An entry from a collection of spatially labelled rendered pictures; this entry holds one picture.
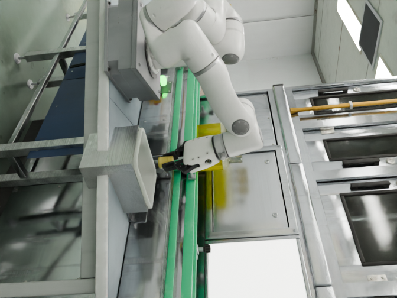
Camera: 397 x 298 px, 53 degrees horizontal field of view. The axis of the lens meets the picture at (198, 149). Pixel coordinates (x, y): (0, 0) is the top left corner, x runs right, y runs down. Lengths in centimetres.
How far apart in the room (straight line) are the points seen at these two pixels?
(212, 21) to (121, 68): 30
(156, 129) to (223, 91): 54
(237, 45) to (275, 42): 672
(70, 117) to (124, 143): 59
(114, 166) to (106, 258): 25
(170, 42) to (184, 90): 70
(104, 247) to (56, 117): 78
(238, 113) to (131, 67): 38
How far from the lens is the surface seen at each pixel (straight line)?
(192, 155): 116
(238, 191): 162
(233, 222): 153
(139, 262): 128
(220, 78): 105
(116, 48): 129
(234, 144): 113
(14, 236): 182
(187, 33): 104
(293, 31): 799
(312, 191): 166
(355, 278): 149
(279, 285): 139
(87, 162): 120
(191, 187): 144
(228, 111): 103
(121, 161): 117
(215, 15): 126
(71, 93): 192
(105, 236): 117
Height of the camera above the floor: 113
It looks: 6 degrees down
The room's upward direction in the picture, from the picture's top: 85 degrees clockwise
